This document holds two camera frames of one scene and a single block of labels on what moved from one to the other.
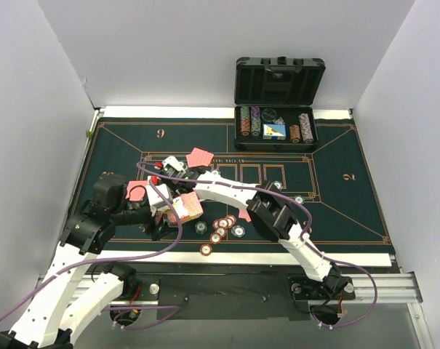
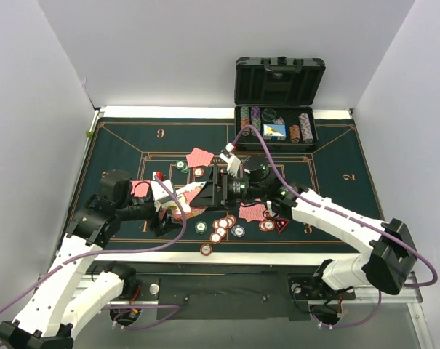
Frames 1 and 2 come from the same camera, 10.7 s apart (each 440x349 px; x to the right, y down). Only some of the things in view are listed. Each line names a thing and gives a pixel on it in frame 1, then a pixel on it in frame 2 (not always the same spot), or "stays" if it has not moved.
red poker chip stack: (220, 226) stays
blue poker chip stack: (238, 231) stays
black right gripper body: (172, 177) -> (222, 187)
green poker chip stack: (201, 227) stays
